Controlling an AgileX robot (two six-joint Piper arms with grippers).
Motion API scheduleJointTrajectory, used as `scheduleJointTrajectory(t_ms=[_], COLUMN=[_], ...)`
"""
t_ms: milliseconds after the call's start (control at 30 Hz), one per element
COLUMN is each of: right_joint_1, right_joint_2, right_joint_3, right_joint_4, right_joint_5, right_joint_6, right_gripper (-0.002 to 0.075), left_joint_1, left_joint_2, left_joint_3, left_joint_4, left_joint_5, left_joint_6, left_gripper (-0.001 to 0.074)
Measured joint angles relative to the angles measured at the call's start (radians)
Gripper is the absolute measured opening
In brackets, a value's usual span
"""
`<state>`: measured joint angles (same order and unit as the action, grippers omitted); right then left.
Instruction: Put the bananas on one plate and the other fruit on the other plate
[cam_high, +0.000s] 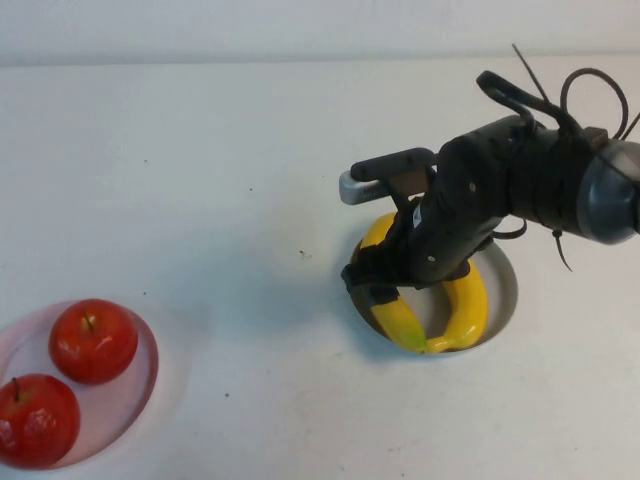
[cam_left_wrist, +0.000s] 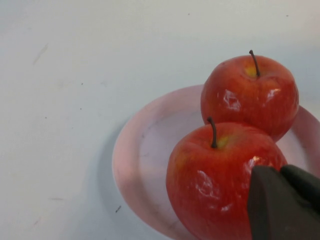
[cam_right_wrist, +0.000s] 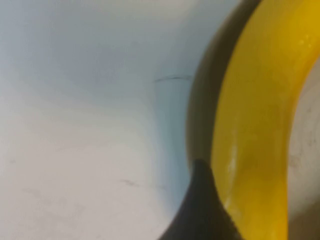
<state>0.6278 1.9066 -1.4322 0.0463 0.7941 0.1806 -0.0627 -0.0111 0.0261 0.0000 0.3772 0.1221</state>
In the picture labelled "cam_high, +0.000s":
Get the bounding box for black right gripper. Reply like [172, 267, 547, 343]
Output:
[340, 116, 539, 307]

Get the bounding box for yellow banana with green tip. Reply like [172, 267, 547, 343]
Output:
[358, 211, 430, 357]

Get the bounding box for red apple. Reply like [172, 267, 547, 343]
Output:
[0, 373, 83, 471]
[47, 298, 140, 386]

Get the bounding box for grey-blue round plate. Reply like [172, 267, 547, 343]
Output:
[348, 233, 519, 355]

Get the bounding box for pink round plate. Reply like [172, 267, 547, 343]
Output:
[0, 299, 161, 472]

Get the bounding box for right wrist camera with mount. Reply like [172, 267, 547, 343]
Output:
[338, 147, 437, 207]

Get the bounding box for looped grey cable tie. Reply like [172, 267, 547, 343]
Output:
[559, 69, 629, 139]

